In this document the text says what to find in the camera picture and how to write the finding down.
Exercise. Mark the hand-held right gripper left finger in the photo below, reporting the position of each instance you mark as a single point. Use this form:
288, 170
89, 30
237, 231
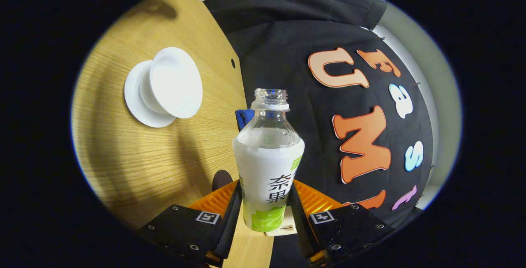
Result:
231, 227

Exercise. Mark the blue towel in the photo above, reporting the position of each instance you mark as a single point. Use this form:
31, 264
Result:
243, 118

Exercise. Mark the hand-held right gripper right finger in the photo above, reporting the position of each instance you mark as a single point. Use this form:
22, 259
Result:
298, 222

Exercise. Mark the white green label water bottle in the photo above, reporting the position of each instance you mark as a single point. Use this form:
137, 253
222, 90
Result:
267, 165

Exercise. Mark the white saucer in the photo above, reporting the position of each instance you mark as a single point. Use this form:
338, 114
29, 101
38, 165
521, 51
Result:
133, 95

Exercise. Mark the white toaster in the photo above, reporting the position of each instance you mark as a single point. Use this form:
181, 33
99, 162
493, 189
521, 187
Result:
287, 228

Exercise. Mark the white teacup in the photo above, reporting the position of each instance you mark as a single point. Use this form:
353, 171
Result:
176, 83

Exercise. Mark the dark brown round coaster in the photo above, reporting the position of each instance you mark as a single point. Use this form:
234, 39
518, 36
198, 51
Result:
221, 179

